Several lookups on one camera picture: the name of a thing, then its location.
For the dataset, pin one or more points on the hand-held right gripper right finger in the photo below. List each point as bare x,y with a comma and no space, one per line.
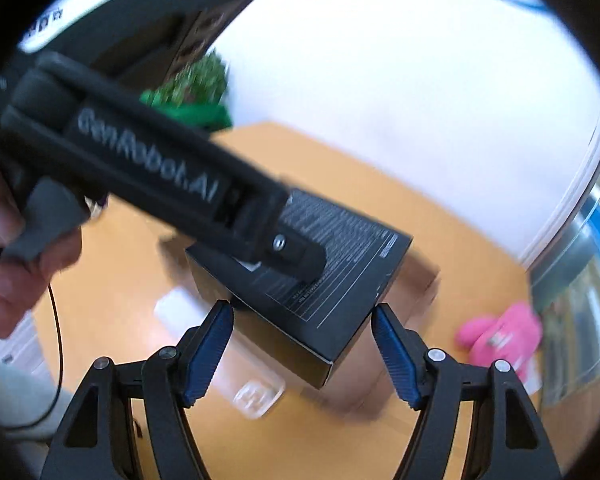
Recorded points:
395,355

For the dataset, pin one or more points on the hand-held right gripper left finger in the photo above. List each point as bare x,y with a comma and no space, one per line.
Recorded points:
210,345

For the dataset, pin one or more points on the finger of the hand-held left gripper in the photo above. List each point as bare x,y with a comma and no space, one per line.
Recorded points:
295,255

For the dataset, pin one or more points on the black printed box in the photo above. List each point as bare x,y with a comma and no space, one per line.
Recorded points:
340,270

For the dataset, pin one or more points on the brown cardboard box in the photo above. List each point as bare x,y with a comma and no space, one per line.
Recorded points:
415,280

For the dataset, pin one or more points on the wooden desktop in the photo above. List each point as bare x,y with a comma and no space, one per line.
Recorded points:
330,170

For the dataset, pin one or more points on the person's left hand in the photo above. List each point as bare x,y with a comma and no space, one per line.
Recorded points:
5,290

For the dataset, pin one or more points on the green potted plant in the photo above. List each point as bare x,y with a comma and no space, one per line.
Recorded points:
200,80

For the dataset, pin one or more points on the bright pink plush toy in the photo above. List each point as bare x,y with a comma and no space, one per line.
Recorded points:
505,335

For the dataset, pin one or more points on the person's grey jacket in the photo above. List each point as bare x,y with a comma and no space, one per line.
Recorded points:
15,395

